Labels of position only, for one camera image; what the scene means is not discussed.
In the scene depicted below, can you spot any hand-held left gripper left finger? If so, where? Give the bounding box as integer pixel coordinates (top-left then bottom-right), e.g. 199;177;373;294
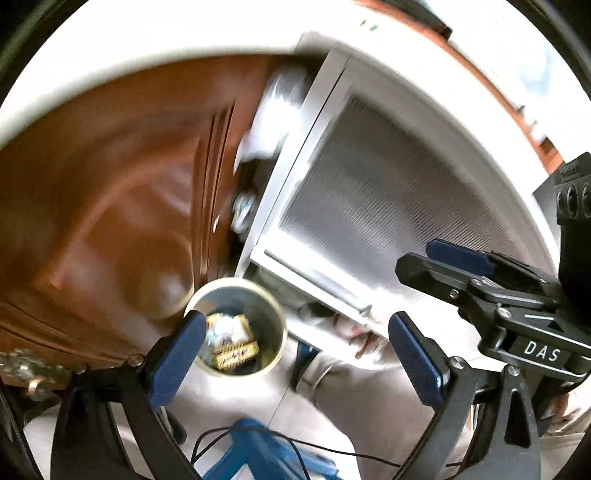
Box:
50;311;207;480

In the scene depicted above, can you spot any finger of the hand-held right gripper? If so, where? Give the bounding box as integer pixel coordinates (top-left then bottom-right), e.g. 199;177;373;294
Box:
397;254;509;324
427;239;557;283

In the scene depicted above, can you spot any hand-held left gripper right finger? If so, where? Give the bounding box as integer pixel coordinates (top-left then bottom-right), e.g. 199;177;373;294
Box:
389;312;542;480

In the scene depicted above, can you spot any round cream-rimmed trash bin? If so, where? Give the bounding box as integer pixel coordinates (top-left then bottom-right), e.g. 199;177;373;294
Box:
184;278;288;376

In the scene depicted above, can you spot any yellow patterned wrapper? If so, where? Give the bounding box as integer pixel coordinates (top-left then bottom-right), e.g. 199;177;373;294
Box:
209;338;260;371

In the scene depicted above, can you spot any white appliance with mesh panel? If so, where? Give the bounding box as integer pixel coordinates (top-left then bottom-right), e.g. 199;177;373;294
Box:
235;31;560;334

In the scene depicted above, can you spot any blue plastic stool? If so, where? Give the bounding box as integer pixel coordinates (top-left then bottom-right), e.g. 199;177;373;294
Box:
203;418;339;480

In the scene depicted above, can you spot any brown wooden cabinet door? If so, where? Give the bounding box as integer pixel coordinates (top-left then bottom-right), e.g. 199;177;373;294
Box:
0;54;288;371

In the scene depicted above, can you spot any black cable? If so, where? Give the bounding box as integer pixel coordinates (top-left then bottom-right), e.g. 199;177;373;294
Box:
191;427;467;480

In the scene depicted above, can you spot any brass door handle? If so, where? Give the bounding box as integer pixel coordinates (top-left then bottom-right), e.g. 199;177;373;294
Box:
0;348;88;403

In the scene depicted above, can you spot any wooden window frame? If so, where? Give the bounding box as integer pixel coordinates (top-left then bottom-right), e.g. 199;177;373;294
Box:
355;0;570;172

